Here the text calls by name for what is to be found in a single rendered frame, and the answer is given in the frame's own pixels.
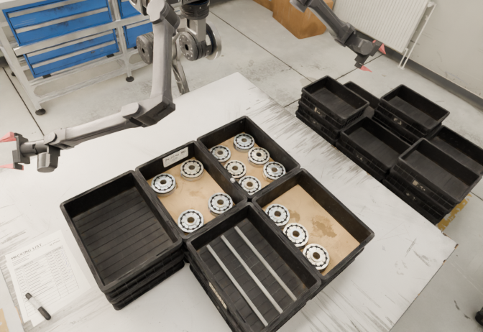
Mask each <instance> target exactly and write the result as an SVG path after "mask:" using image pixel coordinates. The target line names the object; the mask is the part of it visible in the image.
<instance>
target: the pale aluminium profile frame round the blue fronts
mask: <svg viewBox="0 0 483 332"><path fill-rule="evenodd" d="M108 1H110V3H111V9H112V12H113V15H111V17H112V21H113V22H109V23H105V24H100V25H98V26H95V27H89V28H87V29H82V30H78V31H76V32H71V33H67V34H63V35H60V36H57V37H52V38H50V39H46V40H42V41H39V42H34V43H31V44H28V45H23V46H21V47H17V46H18V44H17V41H16V40H15V41H11V42H9V41H8V39H7V38H6V35H5V34H4V31H3V29H2V27H5V26H8V25H9V24H8V22H7V21H4V22H0V49H1V51H2V53H3V55H4V57H5V58H6V61H7V62H8V64H9V67H10V68H11V70H12V71H13V72H12V73H11V75H12V76H16V77H17V79H18V80H19V82H20V83H21V85H22V87H23V89H24V90H25V91H26V93H27V95H28V96H29V98H30V99H31V101H32V103H33V104H34V107H35V108H36V111H35V114H36V115H38V116H40V115H43V114H44V113H45V112H46V110H45V109H42V108H41V106H40V103H43V102H45V101H49V100H51V99H54V98H57V97H59V96H63V95H65V94H67V93H71V92H73V91H76V90H79V89H82V88H85V87H88V86H91V85H93V84H96V83H99V82H101V81H104V80H108V79H110V78H113V77H116V76H118V75H122V74H124V73H126V76H127V77H126V81H127V82H132V81H133V80H134V77H132V72H131V71H133V70H136V69H138V68H142V67H144V66H146V65H148V64H146V63H145V62H144V61H141V62H138V63H135V64H130V63H129V58H130V57H131V55H133V54H135V53H138V49H137V46H135V47H133V48H131V49H128V50H127V48H126V44H125V36H124V34H123V33H124V29H123V28H122V26H124V25H128V24H132V23H135V22H140V21H142V20H146V19H149V18H150V16H149V15H147V16H144V15H143V14H138V15H135V16H132V17H127V18H124V19H121V15H120V13H119V10H118V6H117V2H116V0H108ZM114 28H116V30H115V33H116V35H118V38H116V39H117V42H119V44H118V46H119V52H118V53H113V54H110V55H107V56H106V57H102V58H99V59H97V60H93V61H90V62H87V63H84V64H81V65H77V66H75V67H71V68H68V69H65V70H61V71H59V72H56V73H52V74H47V75H43V76H42V77H41V78H36V79H34V80H30V81H28V80H27V78H26V75H25V74H24V71H23V70H28V69H29V66H28V65H25V66H22V67H21V65H20V63H24V62H26V60H25V58H24V56H22V57H18V58H17V57H16V56H18V55H22V54H25V53H28V52H32V51H35V50H40V49H43V48H46V47H50V46H53V45H57V44H60V43H63V42H68V41H71V40H75V39H78V38H81V37H86V36H89V35H92V34H96V33H99V32H104V31H106V30H110V29H114ZM13 47H15V48H13ZM114 60H115V61H117V62H118V64H120V66H121V68H120V69H118V70H114V71H111V72H109V73H105V74H103V75H100V76H97V77H95V78H91V79H88V80H85V81H82V82H80V83H76V84H74V85H71V86H68V87H65V88H61V89H60V90H57V91H53V92H51V93H47V94H45V95H42V96H38V95H36V94H35V93H34V92H33V91H34V89H35V88H36V87H37V86H39V85H42V84H44V83H48V82H50V81H53V80H57V79H59V78H63V77H65V76H68V75H72V74H74V73H78V72H81V71H84V70H87V69H90V68H94V67H96V66H99V65H103V64H105V63H109V62H111V61H114Z"/></svg>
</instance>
